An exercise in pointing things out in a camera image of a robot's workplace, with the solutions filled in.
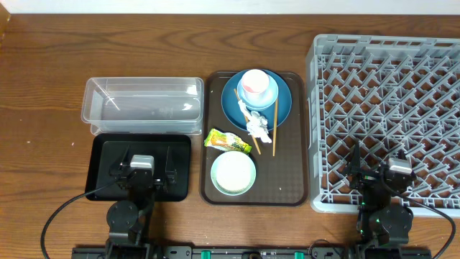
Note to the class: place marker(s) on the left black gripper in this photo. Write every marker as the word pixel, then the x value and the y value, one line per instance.
pixel 120 171

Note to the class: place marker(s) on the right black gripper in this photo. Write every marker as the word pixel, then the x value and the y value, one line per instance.
pixel 366 177

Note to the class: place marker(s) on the green yellow snack wrapper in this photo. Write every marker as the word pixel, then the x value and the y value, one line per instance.
pixel 226 141

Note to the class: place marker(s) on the mint green bowl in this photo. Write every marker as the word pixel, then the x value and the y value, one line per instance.
pixel 215 176

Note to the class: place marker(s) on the white rice pile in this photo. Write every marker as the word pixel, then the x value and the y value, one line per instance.
pixel 233 172

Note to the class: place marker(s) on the white tissue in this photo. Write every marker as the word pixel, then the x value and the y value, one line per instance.
pixel 256 123

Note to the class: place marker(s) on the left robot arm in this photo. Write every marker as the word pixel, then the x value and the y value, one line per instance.
pixel 128 219

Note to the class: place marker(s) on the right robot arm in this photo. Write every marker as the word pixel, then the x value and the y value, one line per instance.
pixel 382 225

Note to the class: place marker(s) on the black rectangular waste tray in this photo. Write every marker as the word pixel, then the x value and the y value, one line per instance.
pixel 108 147

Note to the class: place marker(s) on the grey plastic dishwasher rack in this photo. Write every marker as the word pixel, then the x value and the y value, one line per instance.
pixel 390 94

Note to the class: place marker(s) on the clear plastic waste bin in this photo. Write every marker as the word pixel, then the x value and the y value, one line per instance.
pixel 157 105

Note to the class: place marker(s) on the brown plastic serving tray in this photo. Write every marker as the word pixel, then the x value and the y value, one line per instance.
pixel 281 180

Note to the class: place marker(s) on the light blue bowl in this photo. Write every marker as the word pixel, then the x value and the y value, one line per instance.
pixel 262 101

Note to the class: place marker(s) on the pink paper cup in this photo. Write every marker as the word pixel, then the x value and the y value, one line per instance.
pixel 254 83

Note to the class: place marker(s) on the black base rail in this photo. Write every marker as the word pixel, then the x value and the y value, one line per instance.
pixel 185 252

